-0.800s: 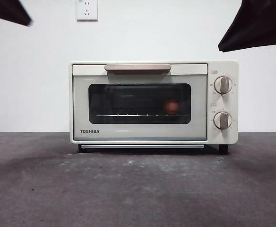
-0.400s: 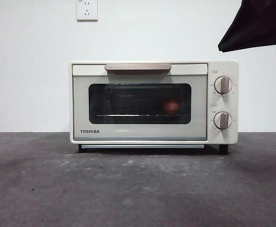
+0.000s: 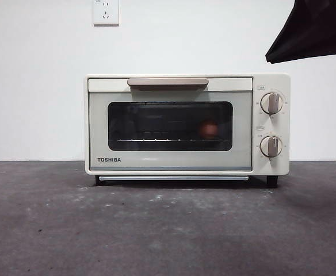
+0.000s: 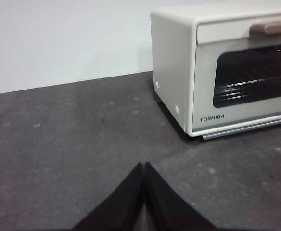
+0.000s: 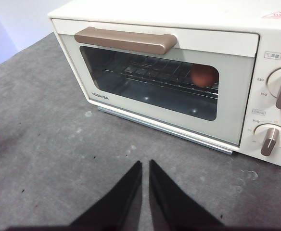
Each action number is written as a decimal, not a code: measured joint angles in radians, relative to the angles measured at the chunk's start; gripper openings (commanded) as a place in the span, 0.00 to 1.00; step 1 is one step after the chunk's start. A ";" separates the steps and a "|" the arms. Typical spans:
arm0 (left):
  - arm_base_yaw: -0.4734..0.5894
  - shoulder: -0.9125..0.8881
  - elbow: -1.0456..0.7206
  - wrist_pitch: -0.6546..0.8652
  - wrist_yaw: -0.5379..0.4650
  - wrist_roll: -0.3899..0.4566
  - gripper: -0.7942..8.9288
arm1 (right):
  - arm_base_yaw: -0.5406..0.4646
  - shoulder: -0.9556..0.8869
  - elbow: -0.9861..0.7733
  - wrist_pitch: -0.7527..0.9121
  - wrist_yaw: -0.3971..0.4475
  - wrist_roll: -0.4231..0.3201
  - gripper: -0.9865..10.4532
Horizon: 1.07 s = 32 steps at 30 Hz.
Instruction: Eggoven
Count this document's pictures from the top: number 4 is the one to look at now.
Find wire oven rack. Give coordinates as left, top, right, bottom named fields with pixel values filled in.
left=213, top=78, right=281, bottom=100

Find metal crumb tray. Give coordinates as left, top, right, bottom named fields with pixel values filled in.
left=202, top=117, right=281, bottom=142

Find glass-windowed oven door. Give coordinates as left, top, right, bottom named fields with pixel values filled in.
left=191, top=13, right=281, bottom=134

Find beige oven door handle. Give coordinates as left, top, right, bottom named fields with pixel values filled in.
left=249, top=19, right=281, bottom=39

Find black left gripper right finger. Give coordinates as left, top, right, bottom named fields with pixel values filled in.
left=144, top=161, right=216, bottom=231

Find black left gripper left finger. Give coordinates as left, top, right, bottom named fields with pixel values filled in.
left=72, top=162, right=145, bottom=231

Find cream Toshiba toaster oven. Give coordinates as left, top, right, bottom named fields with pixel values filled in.
left=150, top=6, right=281, bottom=142

